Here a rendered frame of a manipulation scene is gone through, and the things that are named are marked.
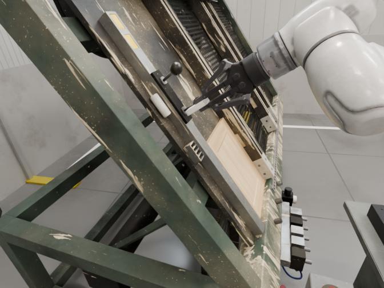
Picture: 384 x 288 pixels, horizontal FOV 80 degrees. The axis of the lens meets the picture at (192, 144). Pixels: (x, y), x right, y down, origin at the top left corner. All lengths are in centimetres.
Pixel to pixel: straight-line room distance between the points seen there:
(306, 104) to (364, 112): 429
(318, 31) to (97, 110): 49
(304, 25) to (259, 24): 384
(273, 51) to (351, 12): 14
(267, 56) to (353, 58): 17
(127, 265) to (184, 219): 48
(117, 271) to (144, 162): 61
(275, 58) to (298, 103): 415
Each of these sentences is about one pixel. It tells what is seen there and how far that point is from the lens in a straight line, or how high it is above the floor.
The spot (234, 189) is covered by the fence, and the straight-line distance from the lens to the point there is 89.
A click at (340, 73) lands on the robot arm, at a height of 157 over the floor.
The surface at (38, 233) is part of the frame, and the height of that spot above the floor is 79.
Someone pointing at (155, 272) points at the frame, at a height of 79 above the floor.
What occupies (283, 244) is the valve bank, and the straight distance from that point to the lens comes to 120.
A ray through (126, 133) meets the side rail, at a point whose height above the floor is 142.
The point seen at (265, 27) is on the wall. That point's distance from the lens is 438.
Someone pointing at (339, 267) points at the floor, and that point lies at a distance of 219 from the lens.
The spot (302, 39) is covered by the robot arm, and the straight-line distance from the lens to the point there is 52.
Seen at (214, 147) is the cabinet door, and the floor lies 120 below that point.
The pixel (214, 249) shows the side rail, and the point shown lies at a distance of 72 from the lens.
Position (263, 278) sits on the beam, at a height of 90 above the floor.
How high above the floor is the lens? 166
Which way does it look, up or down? 28 degrees down
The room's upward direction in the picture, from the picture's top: 4 degrees counter-clockwise
